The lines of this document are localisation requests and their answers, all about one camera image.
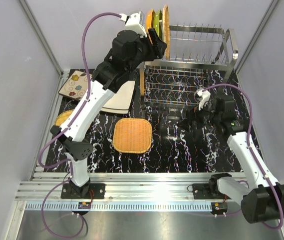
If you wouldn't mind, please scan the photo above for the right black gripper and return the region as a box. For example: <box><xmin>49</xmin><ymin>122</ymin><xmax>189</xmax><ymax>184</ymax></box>
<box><xmin>177</xmin><ymin>98</ymin><xmax>222</xmax><ymax>134</ymax></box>

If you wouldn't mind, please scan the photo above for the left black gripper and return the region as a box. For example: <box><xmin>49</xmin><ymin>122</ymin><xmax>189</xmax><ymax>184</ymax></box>
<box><xmin>125</xmin><ymin>27</ymin><xmax>166</xmax><ymax>74</ymax></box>

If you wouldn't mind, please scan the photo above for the green dotted plate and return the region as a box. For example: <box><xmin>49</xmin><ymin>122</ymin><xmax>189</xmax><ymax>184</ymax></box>
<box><xmin>153</xmin><ymin>10</ymin><xmax>163</xmax><ymax>39</ymax></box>

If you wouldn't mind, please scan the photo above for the large woven wicker plate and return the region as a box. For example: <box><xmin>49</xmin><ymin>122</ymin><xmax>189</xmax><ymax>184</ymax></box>
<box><xmin>112</xmin><ymin>118</ymin><xmax>152</xmax><ymax>154</ymax></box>

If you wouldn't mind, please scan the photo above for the white black-rimmed square plate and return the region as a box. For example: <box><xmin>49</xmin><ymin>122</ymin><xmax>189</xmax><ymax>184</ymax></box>
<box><xmin>103</xmin><ymin>80</ymin><xmax>135</xmax><ymax>109</ymax></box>

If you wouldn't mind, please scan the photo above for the floral square ceramic plate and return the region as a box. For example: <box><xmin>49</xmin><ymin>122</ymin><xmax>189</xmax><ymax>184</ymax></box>
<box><xmin>58</xmin><ymin>70</ymin><xmax>88</xmax><ymax>101</ymax></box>

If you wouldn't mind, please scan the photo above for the green wicker plate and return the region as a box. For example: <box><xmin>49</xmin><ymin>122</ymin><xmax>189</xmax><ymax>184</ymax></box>
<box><xmin>54</xmin><ymin>109</ymin><xmax>74</xmax><ymax>127</ymax></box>

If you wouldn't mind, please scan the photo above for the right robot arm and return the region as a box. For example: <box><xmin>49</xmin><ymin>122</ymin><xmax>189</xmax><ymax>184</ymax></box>
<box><xmin>179</xmin><ymin>95</ymin><xmax>284</xmax><ymax>224</ymax></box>

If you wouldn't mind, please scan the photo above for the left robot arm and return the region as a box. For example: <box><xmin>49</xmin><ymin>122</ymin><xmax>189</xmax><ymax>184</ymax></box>
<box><xmin>50</xmin><ymin>28</ymin><xmax>167</xmax><ymax>199</ymax></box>

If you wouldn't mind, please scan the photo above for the steel two-tier dish rack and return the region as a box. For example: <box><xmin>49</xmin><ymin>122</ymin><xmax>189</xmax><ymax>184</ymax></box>
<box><xmin>140</xmin><ymin>24</ymin><xmax>239</xmax><ymax>106</ymax></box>

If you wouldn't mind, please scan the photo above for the black marble pattern mat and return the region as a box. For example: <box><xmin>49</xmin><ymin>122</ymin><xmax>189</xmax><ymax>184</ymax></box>
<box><xmin>44</xmin><ymin>67</ymin><xmax>267</xmax><ymax>174</ymax></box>

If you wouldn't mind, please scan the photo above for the orange octagonal plate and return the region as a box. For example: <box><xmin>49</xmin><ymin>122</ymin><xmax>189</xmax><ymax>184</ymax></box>
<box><xmin>145</xmin><ymin>9</ymin><xmax>155</xmax><ymax>43</ymax></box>

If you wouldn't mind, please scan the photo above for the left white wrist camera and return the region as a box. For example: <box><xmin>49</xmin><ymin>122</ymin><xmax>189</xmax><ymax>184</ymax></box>
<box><xmin>119</xmin><ymin>11</ymin><xmax>147</xmax><ymax>37</ymax></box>

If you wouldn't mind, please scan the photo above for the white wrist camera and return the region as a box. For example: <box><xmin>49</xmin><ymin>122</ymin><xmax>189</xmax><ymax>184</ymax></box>
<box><xmin>119</xmin><ymin>11</ymin><xmax>147</xmax><ymax>37</ymax></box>
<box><xmin>195</xmin><ymin>88</ymin><xmax>211</xmax><ymax>111</ymax></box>

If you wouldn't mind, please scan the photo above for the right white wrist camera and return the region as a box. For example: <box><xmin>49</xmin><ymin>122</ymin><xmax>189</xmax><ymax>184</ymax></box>
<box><xmin>195</xmin><ymin>88</ymin><xmax>211</xmax><ymax>111</ymax></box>

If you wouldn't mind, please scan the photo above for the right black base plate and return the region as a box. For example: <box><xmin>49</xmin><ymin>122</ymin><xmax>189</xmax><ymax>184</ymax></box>
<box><xmin>192</xmin><ymin>183</ymin><xmax>223</xmax><ymax>200</ymax></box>

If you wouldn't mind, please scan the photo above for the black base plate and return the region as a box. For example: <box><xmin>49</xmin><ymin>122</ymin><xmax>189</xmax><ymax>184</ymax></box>
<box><xmin>60</xmin><ymin>183</ymin><xmax>106</xmax><ymax>200</ymax></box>
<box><xmin>192</xmin><ymin>183</ymin><xmax>223</xmax><ymax>200</ymax></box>

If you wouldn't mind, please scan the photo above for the left aluminium frame post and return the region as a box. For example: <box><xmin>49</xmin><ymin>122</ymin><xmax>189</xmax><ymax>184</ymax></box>
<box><xmin>16</xmin><ymin>0</ymin><xmax>70</xmax><ymax>81</ymax></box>

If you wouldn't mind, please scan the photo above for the aluminium frame post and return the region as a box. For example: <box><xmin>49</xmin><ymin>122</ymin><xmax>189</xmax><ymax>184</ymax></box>
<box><xmin>235</xmin><ymin>0</ymin><xmax>281</xmax><ymax>75</ymax></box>
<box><xmin>16</xmin><ymin>0</ymin><xmax>70</xmax><ymax>81</ymax></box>

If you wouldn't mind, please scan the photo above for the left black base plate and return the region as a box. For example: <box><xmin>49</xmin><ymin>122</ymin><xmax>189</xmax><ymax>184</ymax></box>
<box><xmin>60</xmin><ymin>183</ymin><xmax>106</xmax><ymax>200</ymax></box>

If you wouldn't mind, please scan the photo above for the right aluminium frame post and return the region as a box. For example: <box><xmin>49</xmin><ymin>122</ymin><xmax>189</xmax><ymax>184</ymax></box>
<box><xmin>235</xmin><ymin>0</ymin><xmax>281</xmax><ymax>75</ymax></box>

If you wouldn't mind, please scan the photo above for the aluminium mounting rail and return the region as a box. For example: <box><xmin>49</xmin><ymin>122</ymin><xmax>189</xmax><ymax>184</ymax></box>
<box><xmin>15</xmin><ymin>172</ymin><xmax>284</xmax><ymax>213</ymax></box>

